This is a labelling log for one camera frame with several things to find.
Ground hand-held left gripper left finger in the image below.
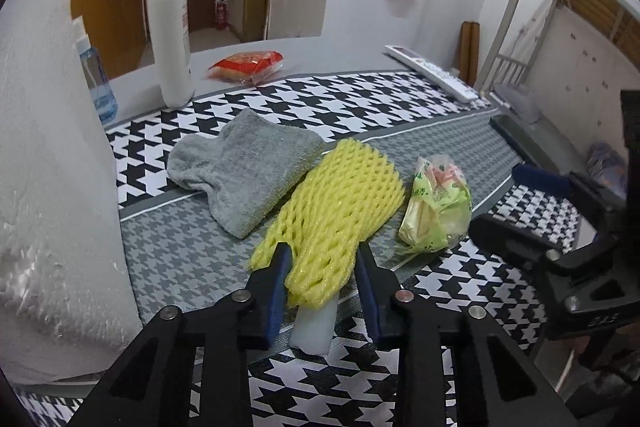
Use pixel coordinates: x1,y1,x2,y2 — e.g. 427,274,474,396
67,242,293,427

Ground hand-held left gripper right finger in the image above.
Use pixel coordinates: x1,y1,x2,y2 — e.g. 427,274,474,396
354,243,581,427

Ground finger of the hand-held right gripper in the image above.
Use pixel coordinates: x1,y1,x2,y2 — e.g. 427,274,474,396
467,213,565,269
512,163,608,208

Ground white foam sleeve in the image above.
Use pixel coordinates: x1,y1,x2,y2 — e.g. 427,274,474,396
289,294,337,355

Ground green snack packet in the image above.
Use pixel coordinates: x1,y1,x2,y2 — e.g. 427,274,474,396
397,155,473,255

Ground yellow foam net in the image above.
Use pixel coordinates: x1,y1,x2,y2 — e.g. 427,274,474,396
248,138,406,310

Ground grey sock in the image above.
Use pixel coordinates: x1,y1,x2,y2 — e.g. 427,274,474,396
166,108,326,240

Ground white foam box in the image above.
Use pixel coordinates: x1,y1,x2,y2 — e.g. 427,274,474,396
0,0,146,388

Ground black phone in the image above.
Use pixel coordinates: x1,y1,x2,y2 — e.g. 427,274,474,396
490,113,593,178

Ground grey pillow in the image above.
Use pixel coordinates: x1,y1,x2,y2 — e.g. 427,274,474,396
492,83,545,124

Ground black white houndstooth mat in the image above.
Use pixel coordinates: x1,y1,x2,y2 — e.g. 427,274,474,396
10,72,586,427

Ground wooden boards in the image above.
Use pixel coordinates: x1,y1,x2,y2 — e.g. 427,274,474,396
460,21,482,88

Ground white remote control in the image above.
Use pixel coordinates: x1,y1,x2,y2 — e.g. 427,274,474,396
384,44,480,104

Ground red snack packet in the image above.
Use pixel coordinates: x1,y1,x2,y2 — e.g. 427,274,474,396
207,49,285,86

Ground clear blue bottle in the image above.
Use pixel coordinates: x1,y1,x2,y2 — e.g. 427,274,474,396
72,18,120,125

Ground white pump bottle red cap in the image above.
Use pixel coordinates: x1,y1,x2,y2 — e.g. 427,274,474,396
137,0,196,110

